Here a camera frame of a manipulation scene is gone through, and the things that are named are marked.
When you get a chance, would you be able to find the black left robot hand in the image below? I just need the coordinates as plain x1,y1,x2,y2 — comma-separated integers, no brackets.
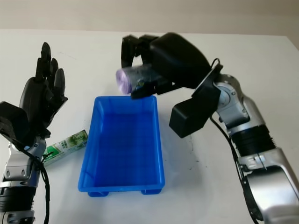
20,42,69,141

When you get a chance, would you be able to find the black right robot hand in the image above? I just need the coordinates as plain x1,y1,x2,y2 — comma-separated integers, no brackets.
121,32,211,100

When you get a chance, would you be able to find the purple roll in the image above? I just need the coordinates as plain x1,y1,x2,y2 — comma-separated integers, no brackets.
115,65,155,95

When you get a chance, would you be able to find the blue plastic tray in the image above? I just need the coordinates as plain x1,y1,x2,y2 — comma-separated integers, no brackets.
77,95,166,197

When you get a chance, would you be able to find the green and white carton box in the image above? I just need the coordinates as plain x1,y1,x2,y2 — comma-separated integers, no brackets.
43,130,89,167

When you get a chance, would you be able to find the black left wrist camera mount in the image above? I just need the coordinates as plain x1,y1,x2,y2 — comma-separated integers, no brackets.
0,101,30,147

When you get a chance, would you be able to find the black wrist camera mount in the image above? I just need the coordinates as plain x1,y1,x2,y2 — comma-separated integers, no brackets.
0,101,30,147
169,63,224,138

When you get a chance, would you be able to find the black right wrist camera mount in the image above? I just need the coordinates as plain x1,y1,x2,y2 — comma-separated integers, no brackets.
169,63,224,138

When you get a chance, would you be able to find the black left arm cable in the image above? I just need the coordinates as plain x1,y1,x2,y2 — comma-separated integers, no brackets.
14,140,51,224

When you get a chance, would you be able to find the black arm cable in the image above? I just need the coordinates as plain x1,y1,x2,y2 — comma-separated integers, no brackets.
14,140,51,224
209,113,266,224

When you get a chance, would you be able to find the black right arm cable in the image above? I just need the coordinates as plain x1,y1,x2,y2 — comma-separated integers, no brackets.
209,113,266,224

